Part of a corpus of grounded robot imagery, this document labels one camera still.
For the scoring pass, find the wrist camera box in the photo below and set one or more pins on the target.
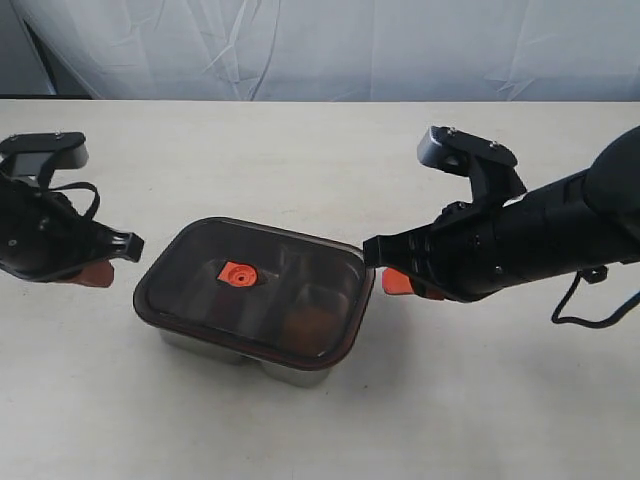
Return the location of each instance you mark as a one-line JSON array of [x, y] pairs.
[[489, 165], [27, 154]]

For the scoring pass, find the lunch box lid orange seal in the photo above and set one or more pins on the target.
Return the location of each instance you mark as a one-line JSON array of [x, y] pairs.
[[232, 283]]

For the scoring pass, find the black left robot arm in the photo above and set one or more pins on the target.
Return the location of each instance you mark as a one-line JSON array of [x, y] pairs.
[[22, 250]]

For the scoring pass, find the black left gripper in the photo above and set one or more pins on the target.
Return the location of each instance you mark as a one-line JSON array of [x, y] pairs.
[[76, 243]]

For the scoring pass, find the yellow cheese wedge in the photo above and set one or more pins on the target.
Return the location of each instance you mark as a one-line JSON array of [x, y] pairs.
[[308, 331]]

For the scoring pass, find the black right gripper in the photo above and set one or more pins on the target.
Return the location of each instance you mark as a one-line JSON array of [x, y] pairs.
[[456, 257]]

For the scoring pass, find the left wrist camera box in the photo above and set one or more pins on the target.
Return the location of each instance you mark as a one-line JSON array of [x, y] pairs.
[[27, 154]]

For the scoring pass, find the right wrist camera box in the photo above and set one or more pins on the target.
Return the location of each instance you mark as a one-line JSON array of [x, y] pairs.
[[489, 165]]

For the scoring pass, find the white backdrop cloth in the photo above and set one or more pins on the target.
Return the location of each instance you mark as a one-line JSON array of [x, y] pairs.
[[325, 50]]

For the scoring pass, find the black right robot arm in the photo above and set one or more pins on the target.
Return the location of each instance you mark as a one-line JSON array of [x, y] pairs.
[[508, 235]]

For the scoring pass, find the steel two-compartment lunch box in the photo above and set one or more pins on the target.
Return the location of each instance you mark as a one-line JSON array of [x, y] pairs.
[[283, 374]]

